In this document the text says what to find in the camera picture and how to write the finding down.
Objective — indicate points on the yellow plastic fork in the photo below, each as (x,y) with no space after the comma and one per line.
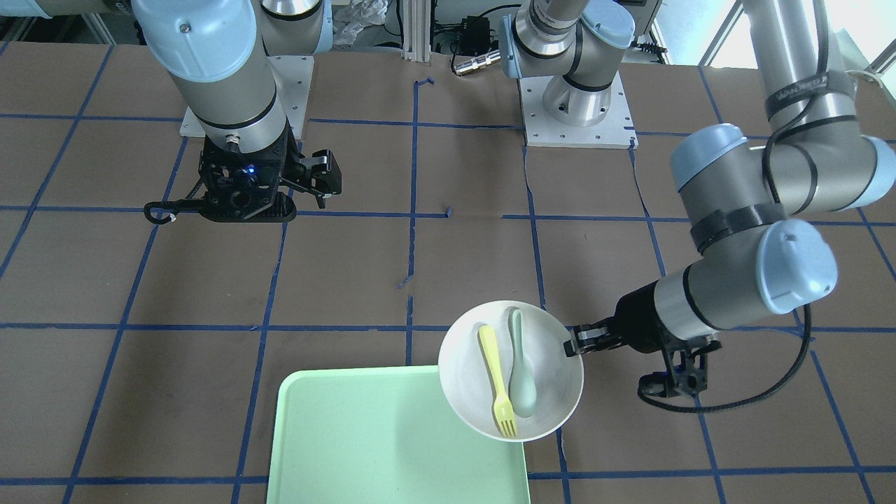
(502,405)

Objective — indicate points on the white round plate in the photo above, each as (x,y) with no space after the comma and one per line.
(542,383)

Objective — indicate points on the pale green plastic spoon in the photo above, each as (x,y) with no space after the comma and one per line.
(522,386)

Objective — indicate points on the light green plastic tray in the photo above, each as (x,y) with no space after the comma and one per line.
(384,435)

